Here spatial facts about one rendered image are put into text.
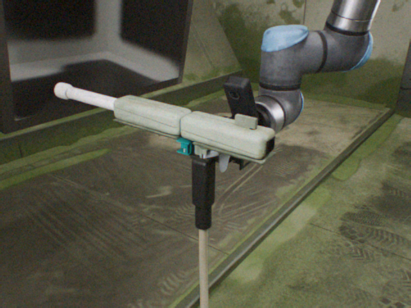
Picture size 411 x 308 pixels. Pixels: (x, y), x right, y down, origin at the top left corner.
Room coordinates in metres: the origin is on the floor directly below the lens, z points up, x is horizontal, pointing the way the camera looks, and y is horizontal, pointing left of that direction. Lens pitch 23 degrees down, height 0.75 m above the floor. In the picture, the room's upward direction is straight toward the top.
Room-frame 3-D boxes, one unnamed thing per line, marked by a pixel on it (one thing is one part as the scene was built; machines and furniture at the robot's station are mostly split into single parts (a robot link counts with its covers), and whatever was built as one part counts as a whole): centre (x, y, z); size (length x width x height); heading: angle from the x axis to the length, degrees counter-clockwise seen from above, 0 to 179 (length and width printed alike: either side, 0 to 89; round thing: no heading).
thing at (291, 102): (0.84, -0.16, 0.50); 0.12 x 0.09 x 0.10; 146
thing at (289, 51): (0.84, -0.17, 0.61); 0.12 x 0.09 x 0.12; 108
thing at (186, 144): (0.60, 0.03, 0.50); 0.04 x 0.03 x 0.02; 145
